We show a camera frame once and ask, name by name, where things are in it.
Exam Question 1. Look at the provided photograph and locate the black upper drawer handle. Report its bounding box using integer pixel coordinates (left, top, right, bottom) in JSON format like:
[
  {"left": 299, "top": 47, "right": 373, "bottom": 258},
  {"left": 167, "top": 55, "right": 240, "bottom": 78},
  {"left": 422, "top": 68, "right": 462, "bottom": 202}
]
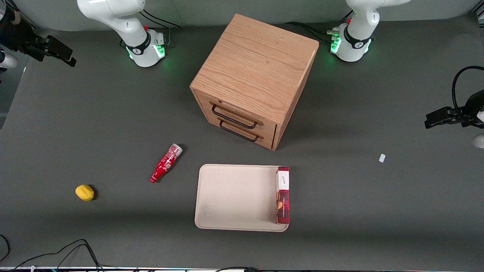
[{"left": 211, "top": 104, "right": 259, "bottom": 130}]

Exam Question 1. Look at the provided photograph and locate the black lower drawer handle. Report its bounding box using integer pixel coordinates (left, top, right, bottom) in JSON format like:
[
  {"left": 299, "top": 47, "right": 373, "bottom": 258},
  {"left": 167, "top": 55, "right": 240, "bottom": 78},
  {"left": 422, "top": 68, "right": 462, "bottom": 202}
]
[{"left": 219, "top": 120, "right": 260, "bottom": 143}]

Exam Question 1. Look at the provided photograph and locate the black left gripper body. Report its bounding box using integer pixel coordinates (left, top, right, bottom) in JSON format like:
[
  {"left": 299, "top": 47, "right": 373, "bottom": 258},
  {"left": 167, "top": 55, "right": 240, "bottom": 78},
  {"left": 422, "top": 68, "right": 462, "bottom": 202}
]
[{"left": 452, "top": 90, "right": 484, "bottom": 128}]

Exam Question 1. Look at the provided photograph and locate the black base cable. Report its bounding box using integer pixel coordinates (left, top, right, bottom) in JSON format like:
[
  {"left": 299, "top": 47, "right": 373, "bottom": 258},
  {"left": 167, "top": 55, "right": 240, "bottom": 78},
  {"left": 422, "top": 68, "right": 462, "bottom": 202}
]
[
  {"left": 284, "top": 11, "right": 354, "bottom": 43},
  {"left": 139, "top": 9, "right": 182, "bottom": 48}
]

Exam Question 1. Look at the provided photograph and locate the wooden drawer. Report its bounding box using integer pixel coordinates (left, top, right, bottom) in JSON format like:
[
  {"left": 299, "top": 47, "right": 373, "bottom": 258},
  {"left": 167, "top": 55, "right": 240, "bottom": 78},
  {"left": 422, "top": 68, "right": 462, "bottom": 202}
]
[
  {"left": 202, "top": 111, "right": 276, "bottom": 150},
  {"left": 194, "top": 91, "right": 279, "bottom": 133}
]

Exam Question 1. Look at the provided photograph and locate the red snack box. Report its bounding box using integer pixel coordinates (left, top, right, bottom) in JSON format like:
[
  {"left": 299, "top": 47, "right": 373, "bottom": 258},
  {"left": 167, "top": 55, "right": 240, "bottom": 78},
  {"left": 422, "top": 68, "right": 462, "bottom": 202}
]
[{"left": 275, "top": 166, "right": 291, "bottom": 224}]

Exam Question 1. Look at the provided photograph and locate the yellow lemon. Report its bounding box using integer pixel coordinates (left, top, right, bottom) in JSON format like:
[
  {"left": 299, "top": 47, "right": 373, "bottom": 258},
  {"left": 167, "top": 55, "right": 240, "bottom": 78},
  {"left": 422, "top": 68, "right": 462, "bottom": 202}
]
[{"left": 75, "top": 184, "right": 95, "bottom": 202}]

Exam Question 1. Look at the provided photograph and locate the black right base cable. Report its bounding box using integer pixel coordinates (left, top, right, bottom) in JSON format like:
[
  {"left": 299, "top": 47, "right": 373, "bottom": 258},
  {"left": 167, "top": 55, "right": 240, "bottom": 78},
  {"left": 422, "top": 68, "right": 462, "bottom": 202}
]
[{"left": 139, "top": 9, "right": 182, "bottom": 48}]

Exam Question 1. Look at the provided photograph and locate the wooden upper drawer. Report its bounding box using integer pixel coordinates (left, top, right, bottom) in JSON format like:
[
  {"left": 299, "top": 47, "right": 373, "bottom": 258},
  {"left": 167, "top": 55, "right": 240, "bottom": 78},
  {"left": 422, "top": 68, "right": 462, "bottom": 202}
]
[{"left": 194, "top": 91, "right": 279, "bottom": 133}]

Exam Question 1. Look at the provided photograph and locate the red coke bottle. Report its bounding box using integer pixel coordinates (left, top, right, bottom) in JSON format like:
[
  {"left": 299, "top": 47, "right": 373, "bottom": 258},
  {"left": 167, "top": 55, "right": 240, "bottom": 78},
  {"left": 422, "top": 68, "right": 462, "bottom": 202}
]
[{"left": 149, "top": 144, "right": 183, "bottom": 184}]

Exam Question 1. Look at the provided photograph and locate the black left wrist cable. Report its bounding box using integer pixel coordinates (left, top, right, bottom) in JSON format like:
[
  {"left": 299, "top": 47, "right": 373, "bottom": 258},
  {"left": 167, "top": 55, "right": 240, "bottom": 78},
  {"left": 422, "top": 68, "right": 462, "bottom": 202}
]
[{"left": 451, "top": 66, "right": 484, "bottom": 112}]

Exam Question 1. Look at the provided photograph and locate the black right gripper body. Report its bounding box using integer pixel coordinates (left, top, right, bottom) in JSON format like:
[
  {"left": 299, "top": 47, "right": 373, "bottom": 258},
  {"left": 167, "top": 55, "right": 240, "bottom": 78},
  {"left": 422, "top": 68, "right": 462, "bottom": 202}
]
[{"left": 0, "top": 8, "right": 45, "bottom": 61}]

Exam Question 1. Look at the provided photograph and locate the black drawer handle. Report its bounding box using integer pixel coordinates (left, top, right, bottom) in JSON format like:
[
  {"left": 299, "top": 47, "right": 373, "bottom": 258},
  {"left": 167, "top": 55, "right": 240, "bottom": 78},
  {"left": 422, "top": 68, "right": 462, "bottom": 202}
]
[
  {"left": 219, "top": 120, "right": 260, "bottom": 143},
  {"left": 211, "top": 104, "right": 259, "bottom": 130}
]

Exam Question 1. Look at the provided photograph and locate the wooden lower drawer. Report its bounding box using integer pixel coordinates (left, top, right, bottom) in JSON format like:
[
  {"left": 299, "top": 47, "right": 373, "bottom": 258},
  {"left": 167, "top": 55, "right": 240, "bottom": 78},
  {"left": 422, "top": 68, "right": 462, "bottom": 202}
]
[{"left": 202, "top": 111, "right": 276, "bottom": 150}]

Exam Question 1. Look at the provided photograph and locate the black cable along table edge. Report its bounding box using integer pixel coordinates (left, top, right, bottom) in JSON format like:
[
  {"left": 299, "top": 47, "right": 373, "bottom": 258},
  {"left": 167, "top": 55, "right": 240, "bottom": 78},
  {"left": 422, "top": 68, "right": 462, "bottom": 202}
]
[{"left": 216, "top": 266, "right": 263, "bottom": 272}]

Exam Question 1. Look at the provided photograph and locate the short black edge cable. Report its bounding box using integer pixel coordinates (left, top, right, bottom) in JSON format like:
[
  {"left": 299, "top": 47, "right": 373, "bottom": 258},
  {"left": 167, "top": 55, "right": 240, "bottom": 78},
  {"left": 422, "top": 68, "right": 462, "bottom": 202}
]
[{"left": 0, "top": 234, "right": 11, "bottom": 263}]

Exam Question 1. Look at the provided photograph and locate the black floor cable loop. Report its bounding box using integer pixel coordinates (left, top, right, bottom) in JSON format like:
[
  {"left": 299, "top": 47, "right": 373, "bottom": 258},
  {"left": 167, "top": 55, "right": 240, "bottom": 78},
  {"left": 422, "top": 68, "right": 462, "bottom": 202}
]
[{"left": 11, "top": 239, "right": 104, "bottom": 272}]

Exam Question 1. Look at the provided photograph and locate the wooden drawer cabinet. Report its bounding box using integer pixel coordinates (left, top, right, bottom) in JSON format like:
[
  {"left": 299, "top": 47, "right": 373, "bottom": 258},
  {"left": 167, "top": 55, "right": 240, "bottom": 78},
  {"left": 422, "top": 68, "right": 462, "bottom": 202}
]
[{"left": 190, "top": 14, "right": 320, "bottom": 151}]

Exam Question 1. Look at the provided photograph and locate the black left base cable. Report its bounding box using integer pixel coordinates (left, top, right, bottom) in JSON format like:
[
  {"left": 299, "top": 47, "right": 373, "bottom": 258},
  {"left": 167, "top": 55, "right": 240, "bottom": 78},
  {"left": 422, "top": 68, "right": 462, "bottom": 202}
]
[{"left": 284, "top": 11, "right": 354, "bottom": 43}]

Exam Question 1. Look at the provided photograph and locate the beige rectangular tray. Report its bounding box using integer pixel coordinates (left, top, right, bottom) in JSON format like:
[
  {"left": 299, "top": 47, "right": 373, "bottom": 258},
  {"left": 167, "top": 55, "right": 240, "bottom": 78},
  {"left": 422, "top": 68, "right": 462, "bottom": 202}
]
[{"left": 194, "top": 164, "right": 290, "bottom": 232}]

